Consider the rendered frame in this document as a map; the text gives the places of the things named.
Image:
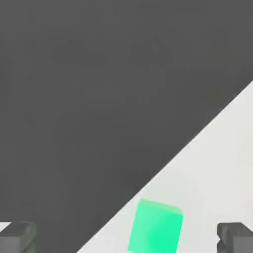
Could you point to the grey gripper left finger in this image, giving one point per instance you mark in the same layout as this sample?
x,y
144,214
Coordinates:
x,y
17,239

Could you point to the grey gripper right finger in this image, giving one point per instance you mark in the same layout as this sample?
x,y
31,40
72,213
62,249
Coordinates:
x,y
235,240

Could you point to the small green cube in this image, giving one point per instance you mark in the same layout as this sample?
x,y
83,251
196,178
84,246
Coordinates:
x,y
156,229

